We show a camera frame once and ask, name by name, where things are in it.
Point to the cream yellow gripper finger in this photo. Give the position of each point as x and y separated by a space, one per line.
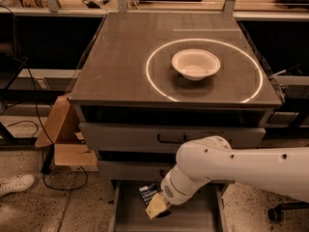
158 207

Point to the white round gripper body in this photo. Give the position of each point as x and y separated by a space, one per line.
173 191

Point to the blue rxbar blueberry wrapper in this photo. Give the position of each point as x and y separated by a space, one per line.
147 193

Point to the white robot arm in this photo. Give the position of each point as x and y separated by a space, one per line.
283 171

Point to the grey open bottom drawer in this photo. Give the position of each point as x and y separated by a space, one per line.
204 212

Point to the grey middle drawer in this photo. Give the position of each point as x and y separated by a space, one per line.
134 171

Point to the grey top drawer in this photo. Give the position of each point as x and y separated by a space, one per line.
103 137

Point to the grey drawer cabinet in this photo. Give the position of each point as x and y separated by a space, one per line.
128 77

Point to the black office chair base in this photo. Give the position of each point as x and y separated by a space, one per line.
276 214

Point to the brown cardboard box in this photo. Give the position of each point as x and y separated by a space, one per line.
63 140

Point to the white paper bowl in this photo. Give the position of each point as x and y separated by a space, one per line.
195 64

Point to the white sneaker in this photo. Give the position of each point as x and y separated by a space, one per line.
16 184

